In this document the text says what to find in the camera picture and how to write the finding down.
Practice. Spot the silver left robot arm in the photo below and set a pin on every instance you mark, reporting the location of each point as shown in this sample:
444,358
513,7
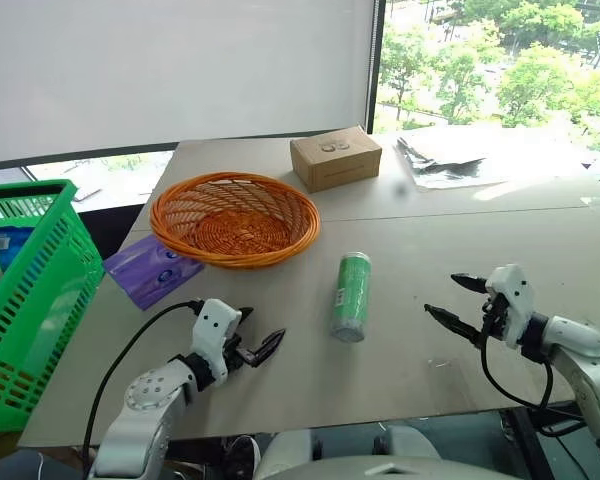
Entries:
145,415

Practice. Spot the brown cardboard box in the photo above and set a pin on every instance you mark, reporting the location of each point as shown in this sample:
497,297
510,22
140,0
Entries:
336,157

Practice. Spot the white roller blind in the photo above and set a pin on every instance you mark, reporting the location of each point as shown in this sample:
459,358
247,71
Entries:
175,70

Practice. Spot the green plastic shopping basket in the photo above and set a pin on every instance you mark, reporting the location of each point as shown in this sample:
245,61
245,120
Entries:
45,280

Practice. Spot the silver and black foil bag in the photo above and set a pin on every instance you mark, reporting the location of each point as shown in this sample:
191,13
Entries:
447,165

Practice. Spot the orange wicker basket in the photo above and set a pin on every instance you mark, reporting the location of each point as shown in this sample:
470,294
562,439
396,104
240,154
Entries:
235,230

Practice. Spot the grey small rounded shape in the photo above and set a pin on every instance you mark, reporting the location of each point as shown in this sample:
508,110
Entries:
289,450
411,441

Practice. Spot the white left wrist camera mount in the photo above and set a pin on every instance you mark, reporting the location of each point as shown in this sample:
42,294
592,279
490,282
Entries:
212,327

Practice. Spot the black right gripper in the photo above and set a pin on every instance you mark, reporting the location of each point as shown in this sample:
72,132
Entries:
496,317

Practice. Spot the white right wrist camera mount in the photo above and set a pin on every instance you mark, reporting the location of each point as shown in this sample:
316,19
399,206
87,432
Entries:
516,297

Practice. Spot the blue packet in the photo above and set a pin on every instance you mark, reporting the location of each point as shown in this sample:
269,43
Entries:
11,246

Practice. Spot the green drink can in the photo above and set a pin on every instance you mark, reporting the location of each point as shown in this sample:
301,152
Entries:
352,296

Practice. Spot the grey broad rounded shape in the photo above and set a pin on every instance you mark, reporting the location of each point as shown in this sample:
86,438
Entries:
395,470

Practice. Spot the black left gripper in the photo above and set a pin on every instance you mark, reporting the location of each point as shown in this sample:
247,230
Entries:
237,352

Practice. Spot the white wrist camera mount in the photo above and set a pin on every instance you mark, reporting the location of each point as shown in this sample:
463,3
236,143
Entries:
516,297
212,327

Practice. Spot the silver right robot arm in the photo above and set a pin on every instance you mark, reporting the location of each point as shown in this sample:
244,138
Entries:
582,357

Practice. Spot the black window frame post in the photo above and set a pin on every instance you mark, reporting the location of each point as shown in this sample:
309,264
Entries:
374,65

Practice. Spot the black table leg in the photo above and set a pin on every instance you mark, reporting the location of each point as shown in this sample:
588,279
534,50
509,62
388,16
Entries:
526,445

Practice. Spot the purple snack packet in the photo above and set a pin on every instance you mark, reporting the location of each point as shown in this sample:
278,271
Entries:
147,272

